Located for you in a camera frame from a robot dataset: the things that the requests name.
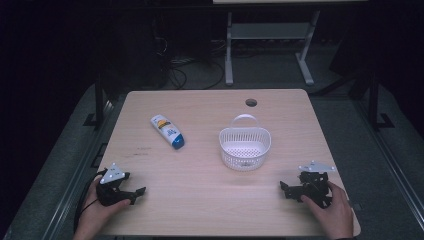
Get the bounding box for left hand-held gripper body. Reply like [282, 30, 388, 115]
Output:
[96, 162, 137, 207]

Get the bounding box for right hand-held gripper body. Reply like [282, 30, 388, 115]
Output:
[297, 160, 337, 210]

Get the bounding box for white plastic basket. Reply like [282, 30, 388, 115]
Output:
[218, 113, 272, 172]

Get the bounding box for white bottle with blue cap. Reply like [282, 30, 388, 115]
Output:
[150, 114, 186, 151]

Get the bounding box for person's left hand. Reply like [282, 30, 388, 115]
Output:
[73, 178, 132, 240]

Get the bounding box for person's right hand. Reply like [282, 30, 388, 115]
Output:
[301, 181, 355, 240]

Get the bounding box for black metal stand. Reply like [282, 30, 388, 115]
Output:
[367, 71, 396, 132]
[83, 71, 107, 129]

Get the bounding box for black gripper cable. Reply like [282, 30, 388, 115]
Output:
[73, 169, 108, 232]

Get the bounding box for black floor cables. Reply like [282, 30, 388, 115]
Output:
[165, 56, 226, 91]

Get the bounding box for white metal table frame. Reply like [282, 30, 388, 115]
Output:
[224, 9, 322, 87]

